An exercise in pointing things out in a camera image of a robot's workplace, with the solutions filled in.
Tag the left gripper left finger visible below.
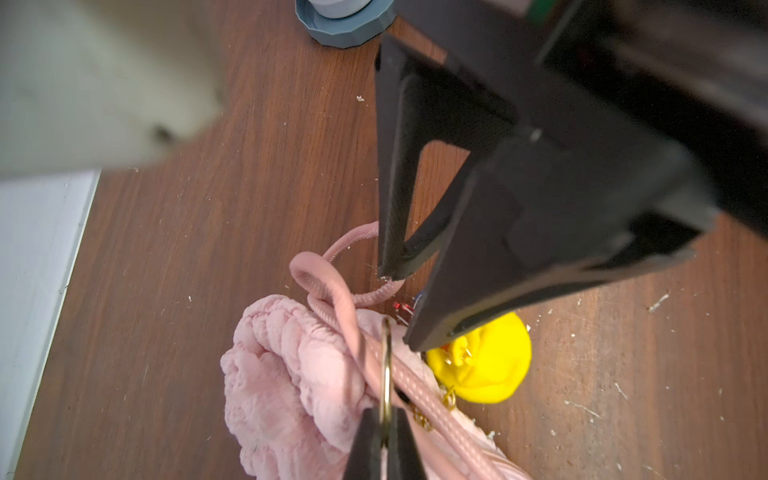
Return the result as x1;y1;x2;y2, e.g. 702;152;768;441
342;408;383;480

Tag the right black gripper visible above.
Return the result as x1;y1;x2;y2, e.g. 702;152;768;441
395;1;767;235

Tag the white flower pot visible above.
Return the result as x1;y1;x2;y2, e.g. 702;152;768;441
309;0;371;19

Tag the pink quilted drawstring bag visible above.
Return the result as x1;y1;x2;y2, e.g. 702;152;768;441
220;223;525;479

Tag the yellow-hat doll keychain decoration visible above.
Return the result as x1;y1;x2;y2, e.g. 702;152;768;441
405;312;533;421

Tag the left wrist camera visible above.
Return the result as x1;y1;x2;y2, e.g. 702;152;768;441
1;1;227;179

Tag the grey-blue pot saucer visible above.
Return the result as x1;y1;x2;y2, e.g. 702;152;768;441
295;0;396;49

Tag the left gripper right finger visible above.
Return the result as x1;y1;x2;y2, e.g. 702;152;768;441
388;407;427;480

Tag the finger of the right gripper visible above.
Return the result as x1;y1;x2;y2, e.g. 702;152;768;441
406;128;717;351
375;35;518;280

